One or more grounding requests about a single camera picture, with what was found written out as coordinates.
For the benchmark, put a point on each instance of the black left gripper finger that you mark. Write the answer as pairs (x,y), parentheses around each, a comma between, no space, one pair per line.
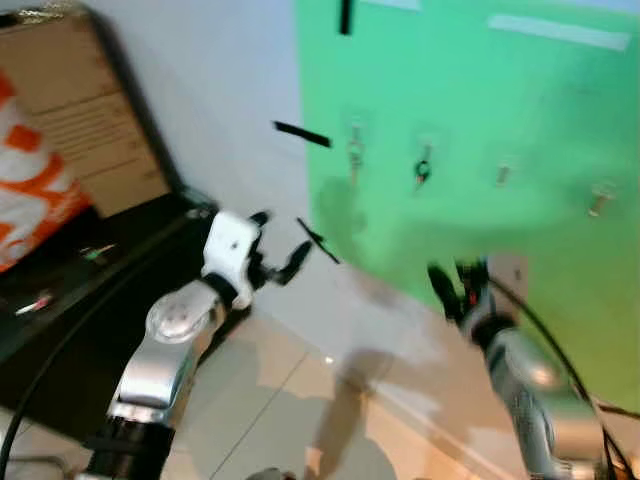
(261,218)
(296,261)

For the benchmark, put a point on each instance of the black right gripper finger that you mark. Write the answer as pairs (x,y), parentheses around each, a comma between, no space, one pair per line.
(471,272)
(442,286)

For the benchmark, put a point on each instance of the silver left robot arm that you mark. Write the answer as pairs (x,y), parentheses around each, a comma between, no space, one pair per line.
(165,350)

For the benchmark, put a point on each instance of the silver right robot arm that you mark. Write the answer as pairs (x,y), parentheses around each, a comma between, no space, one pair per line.
(530,390)

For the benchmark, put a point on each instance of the keys with green tag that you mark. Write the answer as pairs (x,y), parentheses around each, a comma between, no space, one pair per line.
(95,255)

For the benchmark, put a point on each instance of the keys with red tag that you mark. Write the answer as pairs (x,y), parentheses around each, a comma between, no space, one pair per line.
(35,302)

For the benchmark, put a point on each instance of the thin black tape strip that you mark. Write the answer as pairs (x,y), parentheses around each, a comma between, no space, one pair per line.
(318,241)

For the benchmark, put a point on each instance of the black cabinet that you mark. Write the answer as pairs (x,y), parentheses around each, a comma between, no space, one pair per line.
(90,330)

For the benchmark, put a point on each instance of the brown cardboard box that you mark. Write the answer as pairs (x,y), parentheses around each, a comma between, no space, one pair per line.
(90,110)

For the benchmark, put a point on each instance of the grey robot leg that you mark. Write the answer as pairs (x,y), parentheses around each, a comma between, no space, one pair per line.
(270,474)

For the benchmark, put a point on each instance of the short black tape strip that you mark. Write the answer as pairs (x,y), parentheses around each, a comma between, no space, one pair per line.
(345,15)

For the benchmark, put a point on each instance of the orange and white bag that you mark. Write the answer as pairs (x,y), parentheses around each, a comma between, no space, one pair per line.
(30,190)

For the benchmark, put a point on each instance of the white paper strip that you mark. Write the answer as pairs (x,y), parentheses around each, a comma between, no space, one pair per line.
(390,3)

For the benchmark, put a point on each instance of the long white tape strip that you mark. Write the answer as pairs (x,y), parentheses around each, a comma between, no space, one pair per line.
(560,31)

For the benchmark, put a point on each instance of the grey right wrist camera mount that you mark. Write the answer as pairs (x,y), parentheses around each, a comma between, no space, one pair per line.
(508,272)

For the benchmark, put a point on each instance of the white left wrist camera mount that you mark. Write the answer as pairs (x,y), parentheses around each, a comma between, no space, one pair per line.
(230,245)

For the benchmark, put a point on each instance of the clear adhesive wall hook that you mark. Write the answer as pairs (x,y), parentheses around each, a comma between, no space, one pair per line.
(503,173)
(424,142)
(600,198)
(355,130)

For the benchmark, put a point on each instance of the green wall board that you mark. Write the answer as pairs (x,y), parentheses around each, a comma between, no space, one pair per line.
(500,100)

